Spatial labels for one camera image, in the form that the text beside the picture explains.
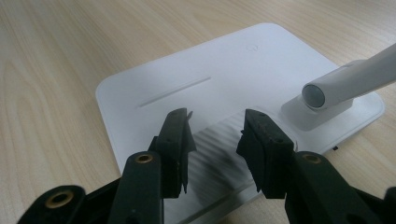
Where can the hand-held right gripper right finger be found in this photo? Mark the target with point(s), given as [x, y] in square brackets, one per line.
[267, 155]

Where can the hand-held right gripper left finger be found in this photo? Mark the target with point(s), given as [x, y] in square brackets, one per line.
[174, 149]

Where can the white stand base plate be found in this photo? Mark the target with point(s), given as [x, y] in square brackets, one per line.
[243, 77]

